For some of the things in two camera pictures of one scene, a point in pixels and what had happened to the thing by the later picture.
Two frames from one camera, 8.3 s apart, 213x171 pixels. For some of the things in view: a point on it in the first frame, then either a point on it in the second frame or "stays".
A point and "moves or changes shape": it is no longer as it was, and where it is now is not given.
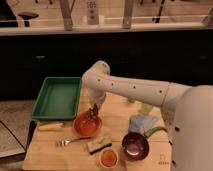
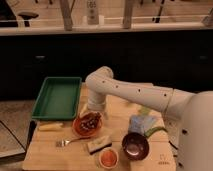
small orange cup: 109,158 stays
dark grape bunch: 92,114 moves or changes shape
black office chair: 27,16 stays
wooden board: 122,135 stays
